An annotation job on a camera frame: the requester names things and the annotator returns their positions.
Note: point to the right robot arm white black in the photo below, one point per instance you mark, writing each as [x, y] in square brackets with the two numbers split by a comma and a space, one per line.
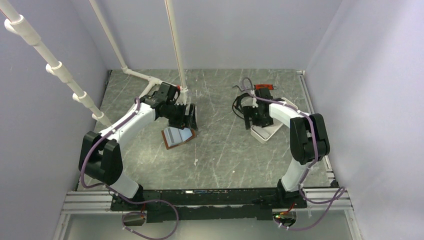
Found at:
[308, 137]

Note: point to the white plastic tray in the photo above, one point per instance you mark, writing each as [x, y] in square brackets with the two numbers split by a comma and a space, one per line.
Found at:
[281, 113]

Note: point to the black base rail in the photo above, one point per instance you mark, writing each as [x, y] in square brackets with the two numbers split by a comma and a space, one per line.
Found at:
[207, 204]

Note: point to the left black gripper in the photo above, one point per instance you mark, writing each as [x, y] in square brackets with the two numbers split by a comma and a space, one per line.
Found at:
[191, 120]

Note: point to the brown leather card holder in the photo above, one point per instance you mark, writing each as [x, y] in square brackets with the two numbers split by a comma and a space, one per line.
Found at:
[174, 137]

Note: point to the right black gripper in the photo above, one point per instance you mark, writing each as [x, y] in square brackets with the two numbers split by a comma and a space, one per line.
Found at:
[266, 122]

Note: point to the aluminium frame rails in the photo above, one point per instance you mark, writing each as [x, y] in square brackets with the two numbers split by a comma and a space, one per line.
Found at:
[222, 185]

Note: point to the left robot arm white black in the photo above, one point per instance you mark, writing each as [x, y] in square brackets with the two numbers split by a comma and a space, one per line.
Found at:
[101, 161]

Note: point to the red handled adjustable wrench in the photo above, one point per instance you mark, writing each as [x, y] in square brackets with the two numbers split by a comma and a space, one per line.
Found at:
[255, 87]

